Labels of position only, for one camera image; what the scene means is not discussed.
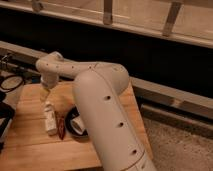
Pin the tan gripper tip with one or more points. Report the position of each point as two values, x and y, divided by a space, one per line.
44 93

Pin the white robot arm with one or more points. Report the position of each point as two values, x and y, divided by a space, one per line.
96 89

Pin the white plastic bottle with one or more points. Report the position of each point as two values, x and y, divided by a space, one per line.
50 119

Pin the black round plate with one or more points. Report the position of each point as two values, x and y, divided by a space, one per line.
70 115

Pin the black equipment at left edge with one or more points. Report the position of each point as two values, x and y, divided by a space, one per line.
6 116

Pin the white paper cup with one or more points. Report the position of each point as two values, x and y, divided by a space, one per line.
77 125

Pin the wooden cutting board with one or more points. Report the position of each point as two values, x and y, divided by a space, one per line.
29 148

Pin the black round ring object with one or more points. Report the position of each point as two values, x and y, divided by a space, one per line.
11 82

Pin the metal window rail frame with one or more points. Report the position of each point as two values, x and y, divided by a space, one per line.
186 21

